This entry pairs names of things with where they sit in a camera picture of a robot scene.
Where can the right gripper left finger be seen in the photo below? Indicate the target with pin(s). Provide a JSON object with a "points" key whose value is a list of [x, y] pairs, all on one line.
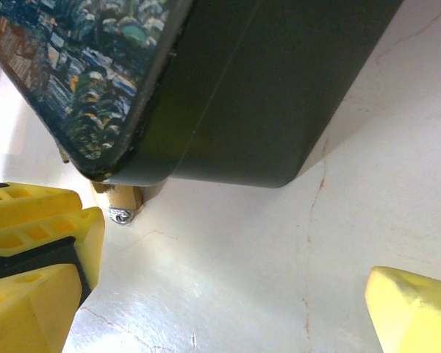
{"points": [[25, 316]]}

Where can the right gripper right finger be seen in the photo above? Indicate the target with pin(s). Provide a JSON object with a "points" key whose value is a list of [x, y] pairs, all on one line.
{"points": [[419, 316]]}

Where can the starry night painted box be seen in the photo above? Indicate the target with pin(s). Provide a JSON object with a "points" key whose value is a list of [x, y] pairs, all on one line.
{"points": [[242, 92]]}

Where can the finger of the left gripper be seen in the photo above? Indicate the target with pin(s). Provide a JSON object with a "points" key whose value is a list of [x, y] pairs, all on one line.
{"points": [[29, 202], [51, 229]]}

